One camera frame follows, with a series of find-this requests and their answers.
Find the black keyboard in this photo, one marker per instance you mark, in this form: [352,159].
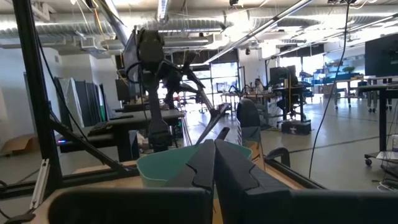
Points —
[100,128]

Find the black computer monitor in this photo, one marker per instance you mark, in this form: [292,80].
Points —
[281,75]

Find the black standing desk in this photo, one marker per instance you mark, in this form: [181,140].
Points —
[292,93]

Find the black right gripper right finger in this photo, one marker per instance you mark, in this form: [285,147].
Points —
[239,186]

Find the person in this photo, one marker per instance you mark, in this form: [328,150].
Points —
[259,85]

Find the large black wall screen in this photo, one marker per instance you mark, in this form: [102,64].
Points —
[382,54]

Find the black rolling desk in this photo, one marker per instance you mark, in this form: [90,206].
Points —
[382,109]

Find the silver aluminium bracket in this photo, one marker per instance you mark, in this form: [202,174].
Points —
[40,183]

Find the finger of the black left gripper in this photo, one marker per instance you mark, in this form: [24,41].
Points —
[190,74]
[192,87]

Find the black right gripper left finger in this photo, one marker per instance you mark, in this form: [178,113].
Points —
[202,168]

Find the green plastic bin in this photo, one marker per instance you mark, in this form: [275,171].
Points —
[161,168]

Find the black desk with keyboard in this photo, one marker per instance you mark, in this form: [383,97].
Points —
[140,116]

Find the black floor box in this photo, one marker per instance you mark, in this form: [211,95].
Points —
[296,127]

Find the cardboard box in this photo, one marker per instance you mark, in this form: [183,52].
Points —
[18,144]

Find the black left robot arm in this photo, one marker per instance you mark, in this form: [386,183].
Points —
[157,102]

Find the folded partition panels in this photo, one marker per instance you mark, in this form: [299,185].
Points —
[84,102]

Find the silver ceiling light rail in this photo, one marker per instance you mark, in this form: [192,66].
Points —
[264,26]

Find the silver ventilation duct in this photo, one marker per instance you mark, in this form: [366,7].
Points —
[77,26]

